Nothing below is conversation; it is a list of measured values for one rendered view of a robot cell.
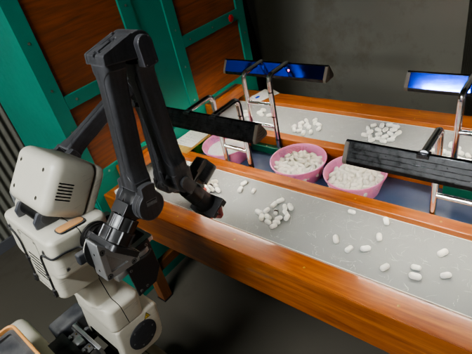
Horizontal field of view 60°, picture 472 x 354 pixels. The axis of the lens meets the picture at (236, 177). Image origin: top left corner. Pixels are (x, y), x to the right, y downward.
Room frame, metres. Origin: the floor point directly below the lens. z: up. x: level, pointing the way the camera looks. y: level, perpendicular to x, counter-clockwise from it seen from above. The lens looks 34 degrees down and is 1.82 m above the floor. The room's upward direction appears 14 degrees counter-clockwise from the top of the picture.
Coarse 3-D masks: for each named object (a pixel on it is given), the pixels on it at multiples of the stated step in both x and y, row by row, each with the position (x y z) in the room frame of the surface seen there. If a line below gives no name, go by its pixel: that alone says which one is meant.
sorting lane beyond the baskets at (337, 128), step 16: (224, 112) 2.33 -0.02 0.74; (288, 112) 2.12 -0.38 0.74; (304, 112) 2.07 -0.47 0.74; (320, 112) 2.03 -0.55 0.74; (288, 128) 1.94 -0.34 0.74; (304, 128) 1.90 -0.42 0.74; (336, 128) 1.82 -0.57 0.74; (352, 128) 1.78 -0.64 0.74; (400, 128) 1.68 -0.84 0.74; (416, 128) 1.64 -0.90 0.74; (432, 128) 1.61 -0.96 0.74; (384, 144) 1.57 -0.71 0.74; (400, 144) 1.54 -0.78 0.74; (416, 144) 1.51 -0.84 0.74; (448, 144) 1.45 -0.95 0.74; (464, 144) 1.43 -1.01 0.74
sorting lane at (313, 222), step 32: (160, 192) 1.62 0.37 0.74; (224, 192) 1.50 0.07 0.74; (256, 192) 1.44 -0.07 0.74; (288, 192) 1.39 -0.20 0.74; (256, 224) 1.23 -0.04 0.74; (288, 224) 1.19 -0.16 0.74; (320, 224) 1.15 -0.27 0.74; (352, 224) 1.11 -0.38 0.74; (320, 256) 0.99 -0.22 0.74; (352, 256) 0.95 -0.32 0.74; (384, 256) 0.92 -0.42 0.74; (416, 256) 0.89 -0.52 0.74; (448, 256) 0.86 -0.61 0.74; (416, 288) 0.77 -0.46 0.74; (448, 288) 0.75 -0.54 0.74
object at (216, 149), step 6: (228, 138) 2.00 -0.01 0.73; (216, 144) 1.96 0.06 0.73; (228, 144) 1.94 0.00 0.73; (234, 144) 1.92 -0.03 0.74; (240, 144) 1.91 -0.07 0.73; (210, 150) 1.91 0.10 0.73; (216, 150) 1.91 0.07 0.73; (222, 150) 1.88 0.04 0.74; (228, 150) 1.87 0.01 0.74; (234, 150) 1.85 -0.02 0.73
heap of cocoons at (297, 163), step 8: (296, 152) 1.68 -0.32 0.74; (304, 152) 1.66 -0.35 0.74; (312, 152) 1.64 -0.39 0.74; (280, 160) 1.66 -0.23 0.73; (288, 160) 1.63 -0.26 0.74; (296, 160) 1.62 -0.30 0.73; (304, 160) 1.61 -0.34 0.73; (312, 160) 1.58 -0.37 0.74; (320, 160) 1.56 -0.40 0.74; (280, 168) 1.58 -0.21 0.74; (288, 168) 1.57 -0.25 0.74; (296, 168) 1.56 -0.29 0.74; (304, 168) 1.53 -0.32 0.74; (312, 168) 1.52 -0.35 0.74
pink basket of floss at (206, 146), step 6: (210, 138) 1.99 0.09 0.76; (204, 144) 1.94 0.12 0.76; (210, 144) 1.98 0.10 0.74; (204, 150) 1.89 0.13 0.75; (210, 156) 1.82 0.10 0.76; (216, 156) 1.78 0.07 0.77; (222, 156) 1.77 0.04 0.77; (234, 156) 1.78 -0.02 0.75; (240, 156) 1.80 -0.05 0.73; (246, 156) 1.83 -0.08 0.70; (234, 162) 1.79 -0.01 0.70; (240, 162) 1.81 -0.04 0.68
